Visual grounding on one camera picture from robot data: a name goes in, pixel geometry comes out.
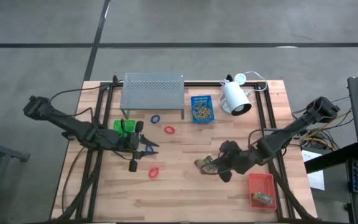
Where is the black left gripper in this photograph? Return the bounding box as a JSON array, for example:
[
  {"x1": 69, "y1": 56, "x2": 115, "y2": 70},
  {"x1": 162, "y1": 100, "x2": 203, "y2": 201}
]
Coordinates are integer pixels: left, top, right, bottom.
[{"x1": 119, "y1": 121, "x2": 160, "y2": 173}]

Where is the green plastic basket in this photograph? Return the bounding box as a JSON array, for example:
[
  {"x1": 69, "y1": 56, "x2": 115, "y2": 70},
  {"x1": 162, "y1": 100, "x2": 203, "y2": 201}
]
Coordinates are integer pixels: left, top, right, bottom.
[{"x1": 113, "y1": 119, "x2": 136, "y2": 138}]

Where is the white lamp cable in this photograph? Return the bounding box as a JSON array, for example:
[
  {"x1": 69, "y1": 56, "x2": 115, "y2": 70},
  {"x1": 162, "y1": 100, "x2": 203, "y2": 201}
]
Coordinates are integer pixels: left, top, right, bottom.
[{"x1": 234, "y1": 70, "x2": 269, "y2": 93}]

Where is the crayon box with yellow print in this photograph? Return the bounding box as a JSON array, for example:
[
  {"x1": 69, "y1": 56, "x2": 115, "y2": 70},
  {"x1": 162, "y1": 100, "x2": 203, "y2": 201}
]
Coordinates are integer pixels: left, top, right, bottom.
[{"x1": 252, "y1": 191, "x2": 275, "y2": 206}]

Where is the white paper sheet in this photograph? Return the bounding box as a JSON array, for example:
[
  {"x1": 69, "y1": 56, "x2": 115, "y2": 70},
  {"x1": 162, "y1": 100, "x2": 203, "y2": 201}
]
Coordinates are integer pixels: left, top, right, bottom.
[{"x1": 301, "y1": 149, "x2": 326, "y2": 191}]

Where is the black aluminium table frame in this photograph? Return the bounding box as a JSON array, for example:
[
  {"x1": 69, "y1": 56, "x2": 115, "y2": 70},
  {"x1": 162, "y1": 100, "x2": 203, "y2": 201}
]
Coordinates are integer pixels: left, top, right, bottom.
[{"x1": 53, "y1": 74, "x2": 318, "y2": 223}]

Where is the pile of yellow rubber bands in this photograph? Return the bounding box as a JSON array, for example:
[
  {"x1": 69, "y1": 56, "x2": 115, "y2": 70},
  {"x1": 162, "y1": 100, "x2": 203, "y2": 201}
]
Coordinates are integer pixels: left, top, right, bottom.
[{"x1": 192, "y1": 101, "x2": 213, "y2": 121}]

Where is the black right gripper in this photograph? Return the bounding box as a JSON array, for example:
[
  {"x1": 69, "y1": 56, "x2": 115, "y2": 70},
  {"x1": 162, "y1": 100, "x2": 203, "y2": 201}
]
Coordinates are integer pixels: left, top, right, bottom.
[{"x1": 197, "y1": 140, "x2": 257, "y2": 184}]

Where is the red plastic basket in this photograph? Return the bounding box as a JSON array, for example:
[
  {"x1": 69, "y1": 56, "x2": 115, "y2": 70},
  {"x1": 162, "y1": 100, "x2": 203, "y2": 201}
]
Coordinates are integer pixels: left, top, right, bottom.
[{"x1": 247, "y1": 172, "x2": 278, "y2": 211}]

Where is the grey perforated metal shelf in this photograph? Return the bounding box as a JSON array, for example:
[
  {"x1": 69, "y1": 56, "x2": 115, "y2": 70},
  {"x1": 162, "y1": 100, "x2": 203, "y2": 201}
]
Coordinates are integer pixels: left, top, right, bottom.
[{"x1": 119, "y1": 72, "x2": 186, "y2": 120}]

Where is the white spot lamp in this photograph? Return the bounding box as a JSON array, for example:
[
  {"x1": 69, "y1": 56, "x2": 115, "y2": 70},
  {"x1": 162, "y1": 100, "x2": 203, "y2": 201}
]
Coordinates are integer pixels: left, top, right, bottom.
[{"x1": 218, "y1": 80, "x2": 253, "y2": 116}]

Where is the black desk bar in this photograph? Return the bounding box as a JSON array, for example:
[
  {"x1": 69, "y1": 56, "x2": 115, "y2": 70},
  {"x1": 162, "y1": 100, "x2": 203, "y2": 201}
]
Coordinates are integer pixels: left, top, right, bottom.
[{"x1": 305, "y1": 142, "x2": 358, "y2": 174}]

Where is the orange and black cable bundle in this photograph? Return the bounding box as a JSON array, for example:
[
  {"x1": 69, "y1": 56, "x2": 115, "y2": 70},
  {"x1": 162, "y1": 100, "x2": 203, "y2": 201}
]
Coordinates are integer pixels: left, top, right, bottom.
[{"x1": 293, "y1": 118, "x2": 354, "y2": 152}]

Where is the blue plastic basket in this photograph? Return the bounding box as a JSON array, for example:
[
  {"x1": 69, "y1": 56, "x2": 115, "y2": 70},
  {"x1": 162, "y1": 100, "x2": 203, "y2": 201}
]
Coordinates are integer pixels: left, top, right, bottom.
[{"x1": 190, "y1": 95, "x2": 216, "y2": 124}]

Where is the crayon box with blue print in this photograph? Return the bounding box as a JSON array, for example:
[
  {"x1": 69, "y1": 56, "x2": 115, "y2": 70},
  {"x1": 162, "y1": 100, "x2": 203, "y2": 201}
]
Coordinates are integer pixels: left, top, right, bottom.
[{"x1": 193, "y1": 155, "x2": 220, "y2": 175}]

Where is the grey side table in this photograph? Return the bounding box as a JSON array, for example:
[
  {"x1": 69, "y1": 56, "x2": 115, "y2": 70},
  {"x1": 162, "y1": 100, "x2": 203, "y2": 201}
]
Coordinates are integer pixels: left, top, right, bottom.
[{"x1": 0, "y1": 136, "x2": 30, "y2": 224}]

